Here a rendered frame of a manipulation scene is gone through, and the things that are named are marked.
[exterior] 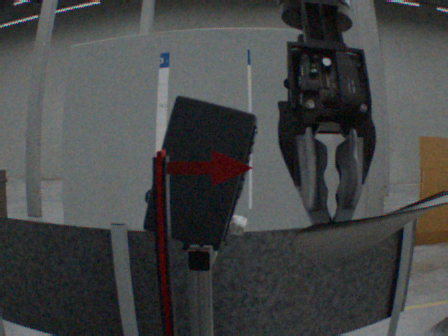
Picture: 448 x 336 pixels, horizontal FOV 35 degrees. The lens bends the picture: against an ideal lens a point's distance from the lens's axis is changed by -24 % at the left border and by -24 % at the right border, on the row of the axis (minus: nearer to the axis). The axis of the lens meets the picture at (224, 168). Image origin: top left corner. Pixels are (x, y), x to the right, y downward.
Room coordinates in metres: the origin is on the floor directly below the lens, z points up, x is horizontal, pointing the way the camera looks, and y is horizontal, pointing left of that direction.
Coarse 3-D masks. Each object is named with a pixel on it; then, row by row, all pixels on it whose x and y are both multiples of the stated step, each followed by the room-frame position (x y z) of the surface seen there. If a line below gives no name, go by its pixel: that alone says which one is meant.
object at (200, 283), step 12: (192, 276) 1.14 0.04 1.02; (204, 276) 1.14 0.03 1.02; (192, 288) 1.14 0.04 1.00; (204, 288) 1.14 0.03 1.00; (192, 300) 1.14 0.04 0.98; (204, 300) 1.14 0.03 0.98; (192, 312) 1.14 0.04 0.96; (204, 312) 1.14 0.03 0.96; (192, 324) 1.14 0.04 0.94; (204, 324) 1.14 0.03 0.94
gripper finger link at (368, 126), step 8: (368, 120) 0.71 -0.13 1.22; (352, 128) 0.71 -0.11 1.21; (360, 128) 0.71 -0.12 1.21; (368, 128) 0.71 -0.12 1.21; (360, 136) 0.71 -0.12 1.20; (368, 136) 0.71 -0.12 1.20; (368, 144) 0.71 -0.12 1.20; (368, 152) 0.71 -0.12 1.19; (368, 160) 0.71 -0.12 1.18; (368, 168) 0.71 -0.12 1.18
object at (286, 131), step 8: (280, 104) 0.73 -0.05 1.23; (280, 112) 0.72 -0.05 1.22; (288, 112) 0.72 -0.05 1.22; (280, 120) 0.72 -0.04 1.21; (288, 120) 0.72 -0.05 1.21; (296, 120) 0.72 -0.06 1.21; (280, 128) 0.72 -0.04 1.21; (288, 128) 0.71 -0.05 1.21; (296, 128) 0.71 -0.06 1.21; (304, 128) 0.71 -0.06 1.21; (280, 136) 0.71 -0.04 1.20; (288, 136) 0.71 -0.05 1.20; (280, 144) 0.71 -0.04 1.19; (288, 144) 0.71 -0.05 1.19; (288, 152) 0.71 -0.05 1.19; (296, 152) 0.71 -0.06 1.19; (288, 160) 0.71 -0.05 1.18; (296, 160) 0.71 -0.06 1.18; (288, 168) 0.71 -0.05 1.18; (296, 168) 0.70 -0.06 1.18; (296, 176) 0.70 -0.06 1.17; (296, 184) 0.70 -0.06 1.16
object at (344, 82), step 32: (288, 0) 0.72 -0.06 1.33; (320, 0) 0.69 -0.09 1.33; (320, 32) 0.70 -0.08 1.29; (288, 64) 0.67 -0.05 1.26; (320, 64) 0.68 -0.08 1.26; (352, 64) 0.67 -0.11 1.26; (288, 96) 0.72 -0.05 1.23; (320, 96) 0.68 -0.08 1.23; (352, 96) 0.66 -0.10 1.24; (320, 128) 0.73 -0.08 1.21
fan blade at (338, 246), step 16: (400, 208) 0.65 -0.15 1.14; (416, 208) 0.57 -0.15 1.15; (320, 224) 0.56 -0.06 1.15; (336, 224) 0.56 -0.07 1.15; (352, 224) 0.57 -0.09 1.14; (368, 224) 0.59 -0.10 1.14; (384, 224) 0.66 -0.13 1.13; (400, 224) 0.71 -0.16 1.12; (304, 240) 0.61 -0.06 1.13; (320, 240) 0.63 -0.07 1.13; (336, 240) 0.66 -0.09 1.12; (352, 240) 0.69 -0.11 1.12; (368, 240) 0.72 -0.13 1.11; (320, 256) 0.71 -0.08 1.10; (336, 256) 0.73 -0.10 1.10; (352, 256) 0.76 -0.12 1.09
